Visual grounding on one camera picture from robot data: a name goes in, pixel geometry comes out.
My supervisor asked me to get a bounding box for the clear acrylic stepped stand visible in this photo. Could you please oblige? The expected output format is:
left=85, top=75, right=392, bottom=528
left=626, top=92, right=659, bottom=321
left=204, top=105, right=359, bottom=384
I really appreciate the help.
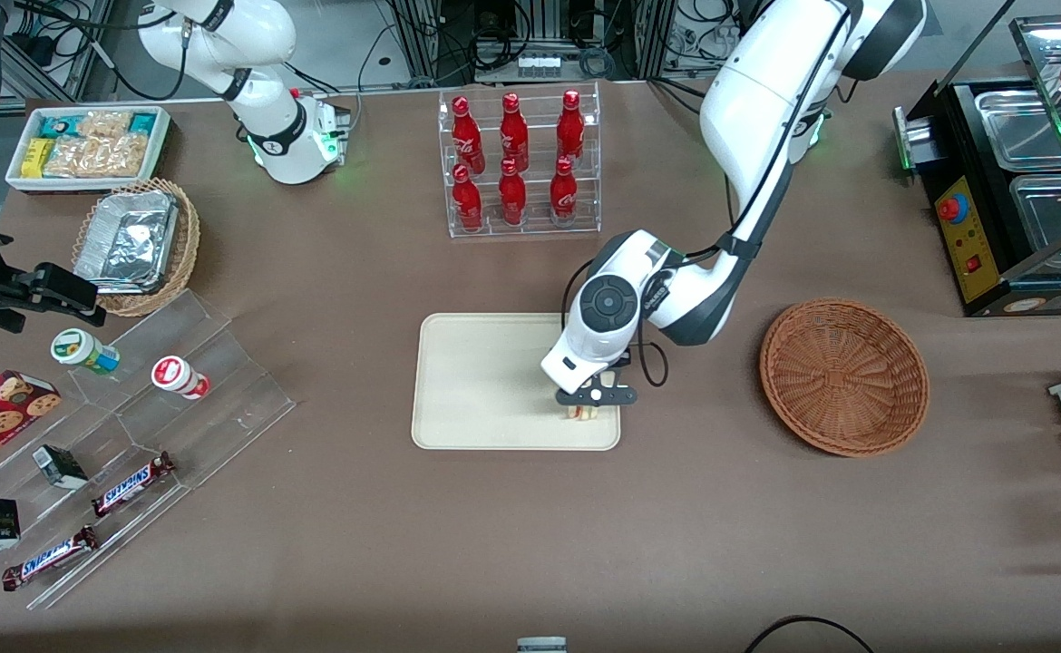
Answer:
left=0, top=289, right=297, bottom=610

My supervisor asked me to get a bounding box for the steel warmer pan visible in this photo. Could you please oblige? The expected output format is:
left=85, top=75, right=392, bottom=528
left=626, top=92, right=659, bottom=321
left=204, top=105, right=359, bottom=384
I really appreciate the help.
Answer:
left=974, top=88, right=1061, bottom=173
left=1008, top=172, right=1061, bottom=275

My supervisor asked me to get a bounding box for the aluminium foil container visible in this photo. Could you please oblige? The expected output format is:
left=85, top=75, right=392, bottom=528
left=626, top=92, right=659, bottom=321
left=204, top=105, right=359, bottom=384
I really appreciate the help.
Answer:
left=74, top=190, right=180, bottom=295

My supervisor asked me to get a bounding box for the clear acrylic bottle rack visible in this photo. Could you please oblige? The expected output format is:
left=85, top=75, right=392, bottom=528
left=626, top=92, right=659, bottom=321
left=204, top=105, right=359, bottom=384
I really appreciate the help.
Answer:
left=437, top=81, right=602, bottom=239

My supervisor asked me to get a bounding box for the large brown wicker basket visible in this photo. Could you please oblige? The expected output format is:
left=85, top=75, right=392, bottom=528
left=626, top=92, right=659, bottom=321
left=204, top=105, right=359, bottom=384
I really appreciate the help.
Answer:
left=759, top=298, right=931, bottom=458

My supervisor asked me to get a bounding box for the small black box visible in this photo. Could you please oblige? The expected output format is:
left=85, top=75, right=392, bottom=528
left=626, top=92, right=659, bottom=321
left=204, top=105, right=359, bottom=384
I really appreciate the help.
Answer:
left=32, top=443, right=90, bottom=492

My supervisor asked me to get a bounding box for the cream plastic tray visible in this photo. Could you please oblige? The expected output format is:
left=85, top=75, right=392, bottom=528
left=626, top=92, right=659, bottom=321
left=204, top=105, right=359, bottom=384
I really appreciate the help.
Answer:
left=411, top=312, right=621, bottom=452

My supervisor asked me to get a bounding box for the small brown wicker basket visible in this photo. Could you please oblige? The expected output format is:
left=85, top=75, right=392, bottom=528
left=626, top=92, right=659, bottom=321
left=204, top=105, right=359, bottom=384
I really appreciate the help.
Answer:
left=72, top=178, right=201, bottom=317

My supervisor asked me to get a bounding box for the clear cracker bag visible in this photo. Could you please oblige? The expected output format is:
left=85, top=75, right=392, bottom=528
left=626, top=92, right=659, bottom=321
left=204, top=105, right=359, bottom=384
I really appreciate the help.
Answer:
left=77, top=110, right=133, bottom=139
left=44, top=134, right=149, bottom=179

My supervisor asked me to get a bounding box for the snickers bar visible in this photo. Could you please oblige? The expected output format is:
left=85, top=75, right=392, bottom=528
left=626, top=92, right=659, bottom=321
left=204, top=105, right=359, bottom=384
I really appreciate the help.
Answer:
left=91, top=451, right=177, bottom=519
left=1, top=525, right=100, bottom=592

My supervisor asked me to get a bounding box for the red cola bottle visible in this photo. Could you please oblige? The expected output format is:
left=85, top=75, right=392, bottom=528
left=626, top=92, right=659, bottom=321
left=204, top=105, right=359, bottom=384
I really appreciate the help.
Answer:
left=497, top=159, right=529, bottom=229
left=451, top=164, right=484, bottom=233
left=556, top=89, right=586, bottom=170
left=451, top=95, right=486, bottom=176
left=549, top=156, right=579, bottom=229
left=499, top=92, right=531, bottom=173

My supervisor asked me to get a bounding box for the red lid cup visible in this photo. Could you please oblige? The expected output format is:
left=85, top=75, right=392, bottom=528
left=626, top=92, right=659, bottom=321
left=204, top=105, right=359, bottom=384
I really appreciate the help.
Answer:
left=151, top=356, right=212, bottom=401

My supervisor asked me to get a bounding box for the white snack bin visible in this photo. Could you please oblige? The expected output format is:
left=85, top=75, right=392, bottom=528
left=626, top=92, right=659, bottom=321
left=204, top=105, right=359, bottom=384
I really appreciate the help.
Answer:
left=5, top=105, right=172, bottom=194

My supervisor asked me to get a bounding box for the black table cable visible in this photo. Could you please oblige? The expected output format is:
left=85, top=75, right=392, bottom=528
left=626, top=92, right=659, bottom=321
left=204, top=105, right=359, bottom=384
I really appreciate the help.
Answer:
left=745, top=615, right=877, bottom=653

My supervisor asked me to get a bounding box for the black food warmer appliance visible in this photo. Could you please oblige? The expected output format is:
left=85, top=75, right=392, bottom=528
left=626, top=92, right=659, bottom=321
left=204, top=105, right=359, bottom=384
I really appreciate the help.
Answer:
left=892, top=14, right=1061, bottom=318

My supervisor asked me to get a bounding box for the green lid cup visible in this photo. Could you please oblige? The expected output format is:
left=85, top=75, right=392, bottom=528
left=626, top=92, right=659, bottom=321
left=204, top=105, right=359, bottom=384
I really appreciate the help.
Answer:
left=50, top=328, right=122, bottom=376

